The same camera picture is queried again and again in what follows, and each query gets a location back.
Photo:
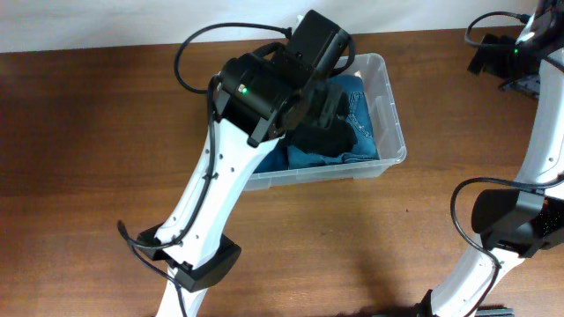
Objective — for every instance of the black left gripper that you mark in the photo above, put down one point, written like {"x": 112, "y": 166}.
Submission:
{"x": 331, "y": 98}

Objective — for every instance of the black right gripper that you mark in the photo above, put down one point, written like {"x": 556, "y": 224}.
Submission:
{"x": 493, "y": 66}

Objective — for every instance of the blue jeans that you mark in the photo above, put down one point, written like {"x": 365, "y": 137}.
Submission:
{"x": 358, "y": 118}

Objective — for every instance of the small black garment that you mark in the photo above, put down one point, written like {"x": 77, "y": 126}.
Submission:
{"x": 337, "y": 139}

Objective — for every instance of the teal blue garment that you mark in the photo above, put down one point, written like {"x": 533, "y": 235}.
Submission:
{"x": 275, "y": 161}

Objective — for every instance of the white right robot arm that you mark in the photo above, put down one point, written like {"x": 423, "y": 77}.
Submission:
{"x": 514, "y": 219}

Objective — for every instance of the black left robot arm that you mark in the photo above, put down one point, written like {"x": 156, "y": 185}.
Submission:
{"x": 280, "y": 93}

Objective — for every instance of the clear plastic storage bin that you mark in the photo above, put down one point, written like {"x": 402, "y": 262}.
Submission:
{"x": 389, "y": 140}

